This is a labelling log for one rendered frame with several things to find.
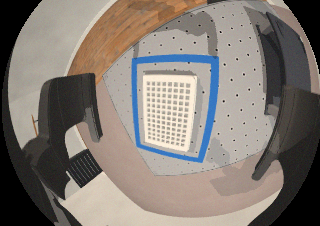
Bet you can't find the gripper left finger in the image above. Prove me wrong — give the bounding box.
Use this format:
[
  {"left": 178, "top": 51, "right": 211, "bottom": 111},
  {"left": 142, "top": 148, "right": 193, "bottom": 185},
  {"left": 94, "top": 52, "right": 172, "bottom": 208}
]
[{"left": 22, "top": 73, "right": 103, "bottom": 200}]

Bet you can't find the black raised platform on grey posts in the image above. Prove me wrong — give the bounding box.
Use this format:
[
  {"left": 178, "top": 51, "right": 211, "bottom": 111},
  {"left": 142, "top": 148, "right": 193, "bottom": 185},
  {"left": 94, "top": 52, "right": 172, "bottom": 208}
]
[{"left": 256, "top": 12, "right": 311, "bottom": 119}]

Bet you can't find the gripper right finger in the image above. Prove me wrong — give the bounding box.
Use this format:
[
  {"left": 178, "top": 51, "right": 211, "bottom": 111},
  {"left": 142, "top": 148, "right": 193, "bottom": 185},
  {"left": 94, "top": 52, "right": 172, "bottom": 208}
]
[{"left": 247, "top": 84, "right": 320, "bottom": 226}]

